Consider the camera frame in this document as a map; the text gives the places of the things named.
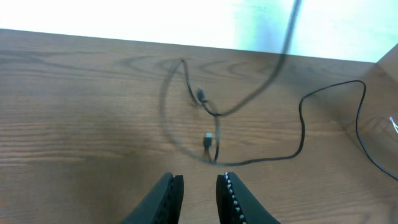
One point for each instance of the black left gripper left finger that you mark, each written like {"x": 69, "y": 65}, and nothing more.
{"x": 162, "y": 204}

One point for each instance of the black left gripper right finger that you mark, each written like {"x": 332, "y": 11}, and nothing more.
{"x": 237, "y": 205}

